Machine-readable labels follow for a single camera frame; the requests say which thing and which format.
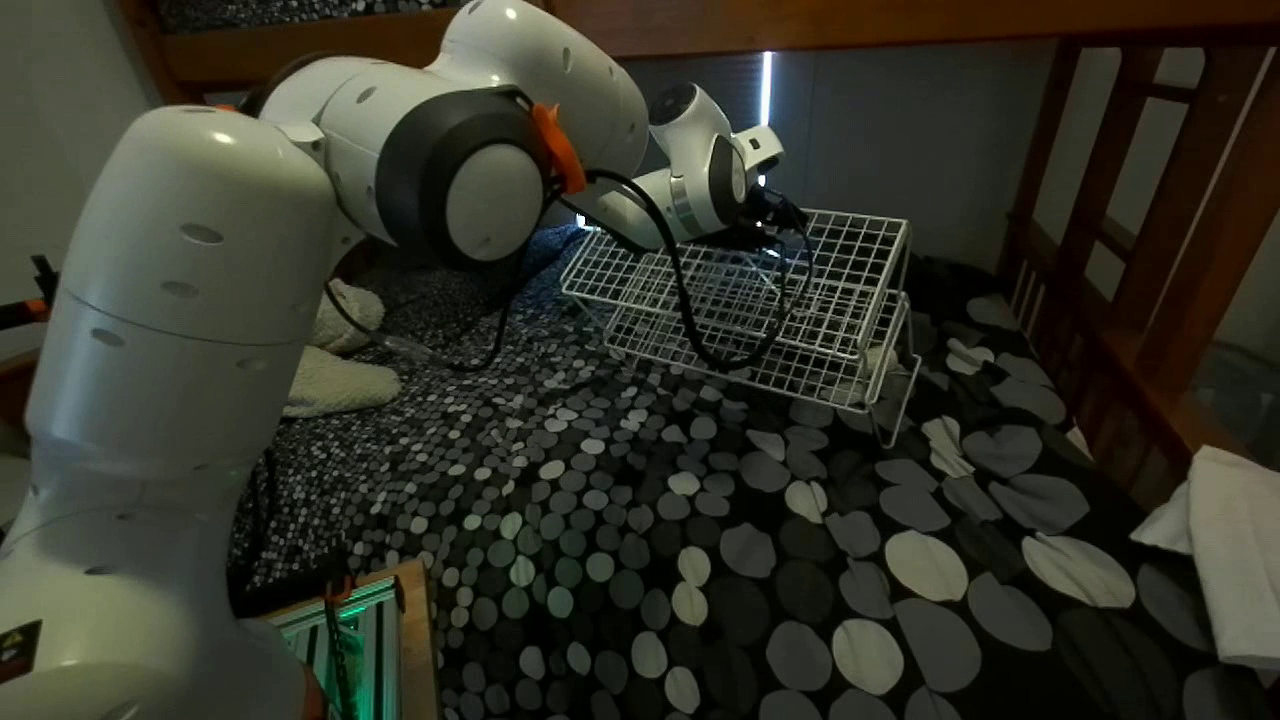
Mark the wooden crate green light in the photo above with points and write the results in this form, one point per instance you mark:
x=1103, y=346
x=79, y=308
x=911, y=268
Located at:
x=405, y=641

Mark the black clamp bar orange band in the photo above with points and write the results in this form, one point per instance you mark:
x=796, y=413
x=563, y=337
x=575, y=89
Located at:
x=27, y=308

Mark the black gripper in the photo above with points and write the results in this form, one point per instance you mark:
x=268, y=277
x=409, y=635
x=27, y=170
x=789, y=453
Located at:
x=766, y=210

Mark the white folded cloth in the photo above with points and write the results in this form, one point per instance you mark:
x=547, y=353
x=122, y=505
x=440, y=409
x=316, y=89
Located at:
x=1243, y=546

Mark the blue cloth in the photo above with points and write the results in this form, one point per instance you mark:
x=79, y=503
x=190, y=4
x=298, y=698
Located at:
x=553, y=251

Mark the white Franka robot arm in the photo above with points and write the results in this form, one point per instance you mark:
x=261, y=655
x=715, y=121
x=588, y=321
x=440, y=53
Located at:
x=173, y=333

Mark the wooden bunk bed frame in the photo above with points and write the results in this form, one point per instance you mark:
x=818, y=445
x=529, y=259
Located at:
x=932, y=24

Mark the dark window blind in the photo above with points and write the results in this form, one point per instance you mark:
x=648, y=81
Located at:
x=694, y=65

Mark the beige crumpled towel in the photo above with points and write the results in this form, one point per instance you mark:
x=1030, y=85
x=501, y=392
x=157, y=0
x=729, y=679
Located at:
x=341, y=382

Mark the black grey dotted duvet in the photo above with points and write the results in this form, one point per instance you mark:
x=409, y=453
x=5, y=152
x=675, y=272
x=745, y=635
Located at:
x=826, y=562

